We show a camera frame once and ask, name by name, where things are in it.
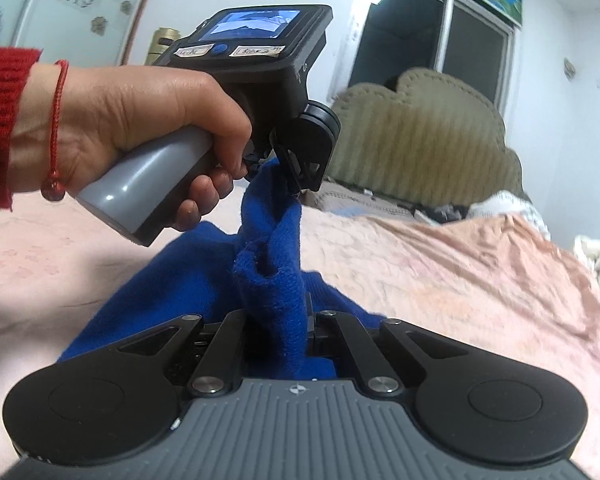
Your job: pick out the blue knitted sweater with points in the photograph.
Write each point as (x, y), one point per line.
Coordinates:
(270, 260)

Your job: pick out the person's left hand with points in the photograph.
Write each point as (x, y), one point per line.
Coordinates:
(130, 110)

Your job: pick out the cream white blanket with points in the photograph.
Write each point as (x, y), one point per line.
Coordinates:
(597, 265)

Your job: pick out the small wall hook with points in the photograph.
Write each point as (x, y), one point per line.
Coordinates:
(570, 67)

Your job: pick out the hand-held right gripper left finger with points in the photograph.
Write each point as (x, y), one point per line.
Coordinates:
(220, 355)

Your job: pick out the person's left forearm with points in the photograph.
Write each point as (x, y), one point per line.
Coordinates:
(0, 125)

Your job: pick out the white fluffy blanket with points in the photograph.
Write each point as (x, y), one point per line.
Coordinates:
(510, 210)

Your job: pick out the gold tower air conditioner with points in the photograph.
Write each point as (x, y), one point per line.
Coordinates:
(162, 45)

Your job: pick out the beige pillow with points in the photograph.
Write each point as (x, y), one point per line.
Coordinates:
(360, 200)

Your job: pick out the bed with pink sheet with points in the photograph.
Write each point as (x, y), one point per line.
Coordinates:
(430, 275)

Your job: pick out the beige padded headboard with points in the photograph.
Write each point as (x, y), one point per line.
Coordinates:
(420, 125)

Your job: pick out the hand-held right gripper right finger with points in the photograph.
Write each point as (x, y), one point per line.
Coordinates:
(352, 355)

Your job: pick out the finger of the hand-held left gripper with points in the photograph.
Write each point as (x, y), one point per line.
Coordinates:
(300, 170)

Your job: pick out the dark sliding window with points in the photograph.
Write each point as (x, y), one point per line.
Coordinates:
(430, 45)

